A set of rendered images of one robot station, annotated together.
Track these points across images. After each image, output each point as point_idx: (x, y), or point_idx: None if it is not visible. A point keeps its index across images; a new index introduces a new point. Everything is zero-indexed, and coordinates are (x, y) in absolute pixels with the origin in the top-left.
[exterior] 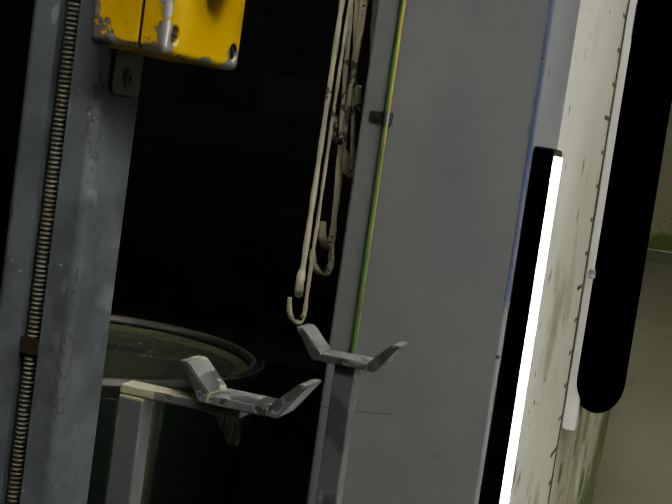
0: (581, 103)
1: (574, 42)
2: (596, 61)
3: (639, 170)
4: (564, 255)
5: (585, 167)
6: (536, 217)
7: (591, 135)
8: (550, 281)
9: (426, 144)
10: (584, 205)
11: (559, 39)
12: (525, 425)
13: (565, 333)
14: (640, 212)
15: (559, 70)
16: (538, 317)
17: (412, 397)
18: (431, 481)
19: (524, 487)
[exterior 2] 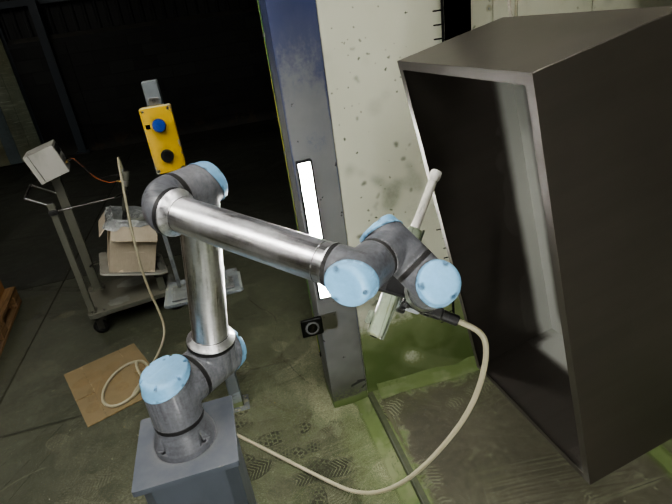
0: (367, 131)
1: (332, 122)
2: (385, 112)
3: None
4: (387, 173)
5: (402, 143)
6: (298, 179)
7: (403, 132)
8: (366, 184)
9: (288, 159)
10: (415, 152)
11: (304, 130)
12: (366, 224)
13: (422, 193)
14: None
15: (314, 136)
16: (355, 196)
17: (299, 218)
18: None
19: None
